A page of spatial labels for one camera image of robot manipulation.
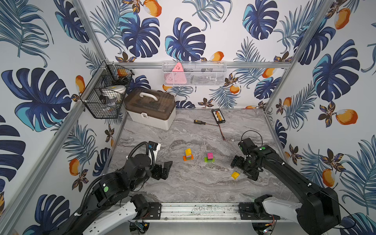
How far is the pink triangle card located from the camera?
0.90 meters

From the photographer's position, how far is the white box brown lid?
97 centimetres

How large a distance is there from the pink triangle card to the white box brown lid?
0.12 meters
